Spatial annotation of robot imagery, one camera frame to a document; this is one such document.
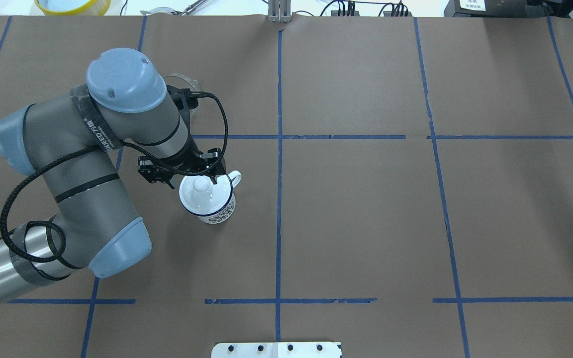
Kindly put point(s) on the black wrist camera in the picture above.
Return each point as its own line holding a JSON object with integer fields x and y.
{"x": 184, "y": 99}

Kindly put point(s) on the grey aluminium frame post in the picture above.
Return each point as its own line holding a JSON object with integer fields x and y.
{"x": 279, "y": 11}

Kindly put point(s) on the white enamel cup blue rim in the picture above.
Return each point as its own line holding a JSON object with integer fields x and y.
{"x": 224, "y": 214}

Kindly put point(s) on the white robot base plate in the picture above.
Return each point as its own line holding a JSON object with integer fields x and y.
{"x": 277, "y": 350}

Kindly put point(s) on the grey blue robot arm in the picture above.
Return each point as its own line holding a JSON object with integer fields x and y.
{"x": 72, "y": 211}

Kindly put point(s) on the clear plastic funnel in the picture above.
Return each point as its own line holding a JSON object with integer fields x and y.
{"x": 176, "y": 82}

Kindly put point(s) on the white enamel cup lid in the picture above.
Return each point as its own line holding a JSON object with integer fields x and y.
{"x": 203, "y": 197}

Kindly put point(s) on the yellow tape roll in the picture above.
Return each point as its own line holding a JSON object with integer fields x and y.
{"x": 73, "y": 7}

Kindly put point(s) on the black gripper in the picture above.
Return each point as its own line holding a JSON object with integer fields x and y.
{"x": 190, "y": 160}

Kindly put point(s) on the black box with label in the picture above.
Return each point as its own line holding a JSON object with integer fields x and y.
{"x": 486, "y": 8}

